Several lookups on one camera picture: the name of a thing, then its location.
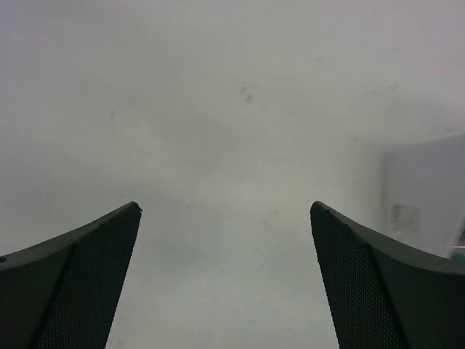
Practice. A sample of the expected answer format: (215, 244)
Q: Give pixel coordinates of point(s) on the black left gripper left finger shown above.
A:
(63, 292)

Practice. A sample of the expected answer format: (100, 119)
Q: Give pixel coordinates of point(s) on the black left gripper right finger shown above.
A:
(383, 293)

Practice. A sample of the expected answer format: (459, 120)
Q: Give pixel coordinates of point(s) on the white divided utensil container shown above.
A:
(424, 196)

